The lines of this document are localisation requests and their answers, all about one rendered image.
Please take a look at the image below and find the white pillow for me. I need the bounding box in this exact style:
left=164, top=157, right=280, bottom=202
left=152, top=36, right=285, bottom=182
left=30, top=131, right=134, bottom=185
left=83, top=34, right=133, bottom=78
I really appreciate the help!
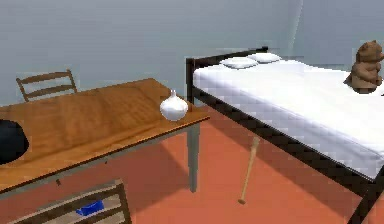
left=247, top=52, right=283, bottom=64
left=220, top=56, right=259, bottom=70

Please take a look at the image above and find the black round object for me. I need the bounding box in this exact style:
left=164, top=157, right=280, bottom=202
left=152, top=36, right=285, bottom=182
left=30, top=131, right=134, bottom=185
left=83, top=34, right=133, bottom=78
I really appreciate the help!
left=0, top=119, right=30, bottom=165

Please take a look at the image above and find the brown wooden table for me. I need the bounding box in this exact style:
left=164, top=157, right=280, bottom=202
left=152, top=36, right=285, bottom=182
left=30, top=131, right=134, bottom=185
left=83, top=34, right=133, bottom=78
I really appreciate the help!
left=0, top=77, right=211, bottom=201

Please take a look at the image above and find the brown teddy bear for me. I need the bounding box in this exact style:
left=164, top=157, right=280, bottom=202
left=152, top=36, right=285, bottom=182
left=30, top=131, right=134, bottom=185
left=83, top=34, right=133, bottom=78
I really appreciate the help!
left=344, top=40, right=384, bottom=90

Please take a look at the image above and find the black frame white bed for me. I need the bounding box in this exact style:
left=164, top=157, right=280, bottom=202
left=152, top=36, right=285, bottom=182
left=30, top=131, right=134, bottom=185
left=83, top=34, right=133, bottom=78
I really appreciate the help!
left=185, top=46, right=384, bottom=224

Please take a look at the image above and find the brown wooden chair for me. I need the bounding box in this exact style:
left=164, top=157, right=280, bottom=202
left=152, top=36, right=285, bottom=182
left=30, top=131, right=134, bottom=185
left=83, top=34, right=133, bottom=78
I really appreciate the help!
left=15, top=69, right=78, bottom=103
left=6, top=178, right=133, bottom=224

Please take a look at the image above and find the white round vase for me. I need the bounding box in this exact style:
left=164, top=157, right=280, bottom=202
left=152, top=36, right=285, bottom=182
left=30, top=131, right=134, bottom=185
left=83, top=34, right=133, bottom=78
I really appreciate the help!
left=159, top=89, right=190, bottom=122

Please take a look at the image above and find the blue object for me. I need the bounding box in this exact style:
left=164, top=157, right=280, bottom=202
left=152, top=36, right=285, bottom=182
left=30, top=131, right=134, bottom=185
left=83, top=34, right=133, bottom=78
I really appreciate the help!
left=75, top=199, right=105, bottom=217

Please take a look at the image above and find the wooden baseball bat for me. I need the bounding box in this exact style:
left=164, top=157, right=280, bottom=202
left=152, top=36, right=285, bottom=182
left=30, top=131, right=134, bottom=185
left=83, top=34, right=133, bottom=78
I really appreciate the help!
left=237, top=135, right=261, bottom=205

